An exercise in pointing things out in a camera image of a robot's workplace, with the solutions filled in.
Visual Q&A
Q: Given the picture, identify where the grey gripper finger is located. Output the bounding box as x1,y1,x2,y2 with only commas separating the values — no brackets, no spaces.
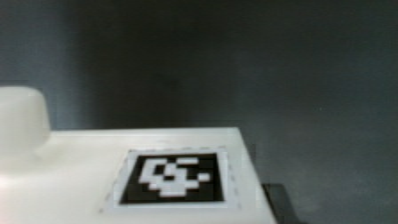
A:
261,183,307,224

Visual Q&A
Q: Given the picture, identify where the white drawer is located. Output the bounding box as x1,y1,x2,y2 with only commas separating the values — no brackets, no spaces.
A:
0,87,277,224

